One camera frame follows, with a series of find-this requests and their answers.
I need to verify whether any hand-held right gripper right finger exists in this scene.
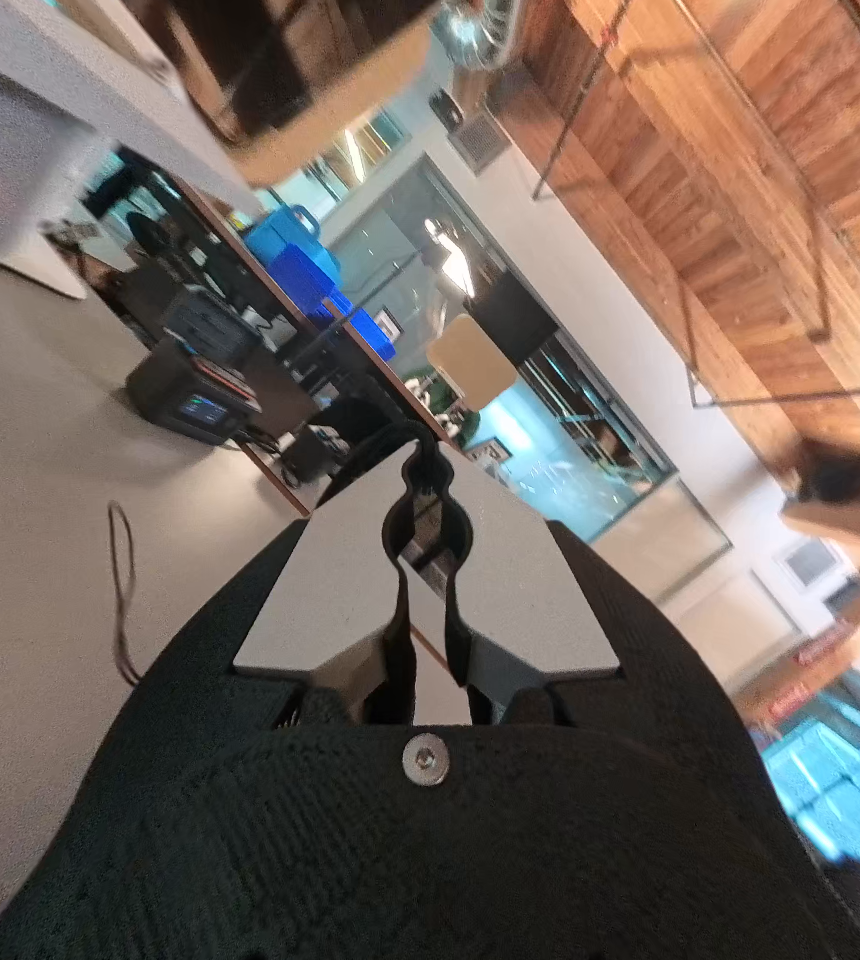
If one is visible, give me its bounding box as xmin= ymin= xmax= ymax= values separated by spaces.
xmin=433 ymin=442 xmax=620 ymax=725

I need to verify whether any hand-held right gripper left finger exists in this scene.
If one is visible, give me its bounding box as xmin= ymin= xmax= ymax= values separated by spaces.
xmin=232 ymin=441 xmax=419 ymax=725

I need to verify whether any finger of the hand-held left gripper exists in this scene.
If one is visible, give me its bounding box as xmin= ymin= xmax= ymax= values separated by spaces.
xmin=0 ymin=0 xmax=262 ymax=260

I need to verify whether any black battery charger case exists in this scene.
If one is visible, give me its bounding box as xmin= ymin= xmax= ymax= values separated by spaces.
xmin=280 ymin=423 xmax=352 ymax=485
xmin=126 ymin=337 xmax=262 ymax=447

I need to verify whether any white door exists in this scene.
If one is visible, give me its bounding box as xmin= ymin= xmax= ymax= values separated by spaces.
xmin=670 ymin=570 xmax=802 ymax=676

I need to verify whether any thin elastic loop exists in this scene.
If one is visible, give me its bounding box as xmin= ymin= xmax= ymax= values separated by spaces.
xmin=107 ymin=501 xmax=142 ymax=687

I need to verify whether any wooden top office table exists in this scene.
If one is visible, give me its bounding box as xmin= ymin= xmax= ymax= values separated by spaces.
xmin=321 ymin=300 xmax=476 ymax=451
xmin=81 ymin=146 xmax=341 ymax=354

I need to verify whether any small wooden board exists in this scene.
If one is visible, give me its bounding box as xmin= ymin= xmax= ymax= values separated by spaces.
xmin=426 ymin=313 xmax=519 ymax=412

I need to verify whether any small blue parts bin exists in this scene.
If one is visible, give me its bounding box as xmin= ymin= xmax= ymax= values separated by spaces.
xmin=268 ymin=247 xmax=342 ymax=305
xmin=325 ymin=296 xmax=401 ymax=361

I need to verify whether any blue toolbox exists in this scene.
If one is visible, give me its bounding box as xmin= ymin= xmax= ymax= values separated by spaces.
xmin=242 ymin=206 xmax=326 ymax=264

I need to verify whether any studio light on tripod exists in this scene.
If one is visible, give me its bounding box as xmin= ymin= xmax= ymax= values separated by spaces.
xmin=302 ymin=217 xmax=479 ymax=361

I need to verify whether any silver ventilation duct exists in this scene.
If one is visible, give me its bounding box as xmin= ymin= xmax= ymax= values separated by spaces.
xmin=433 ymin=0 xmax=528 ymax=69

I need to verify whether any wall air vent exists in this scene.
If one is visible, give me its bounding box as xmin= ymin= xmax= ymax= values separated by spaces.
xmin=448 ymin=112 xmax=509 ymax=175

